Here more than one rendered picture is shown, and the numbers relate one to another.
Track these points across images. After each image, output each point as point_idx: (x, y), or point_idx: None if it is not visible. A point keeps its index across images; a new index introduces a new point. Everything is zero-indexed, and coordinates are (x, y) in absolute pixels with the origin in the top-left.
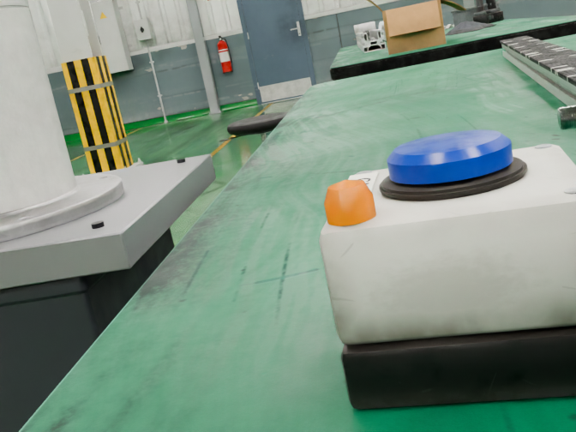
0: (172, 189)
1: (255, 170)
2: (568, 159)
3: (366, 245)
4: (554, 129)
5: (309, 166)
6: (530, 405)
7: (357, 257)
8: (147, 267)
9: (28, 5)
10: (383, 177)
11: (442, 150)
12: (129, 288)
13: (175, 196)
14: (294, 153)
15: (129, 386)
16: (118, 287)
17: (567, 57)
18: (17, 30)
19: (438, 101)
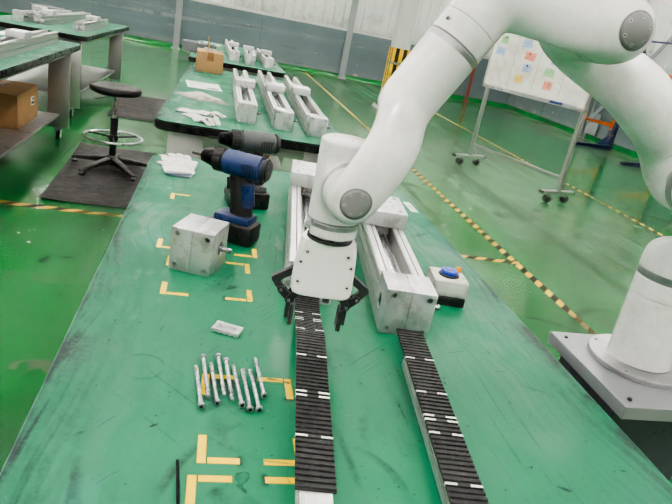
0: (580, 362)
1: (605, 421)
2: (433, 274)
3: None
4: (446, 392)
5: (566, 408)
6: None
7: None
8: (587, 389)
9: (645, 296)
10: (461, 280)
11: (449, 267)
12: (575, 376)
13: (579, 365)
14: (607, 443)
15: (494, 304)
16: (572, 369)
17: (458, 479)
18: (630, 297)
19: None
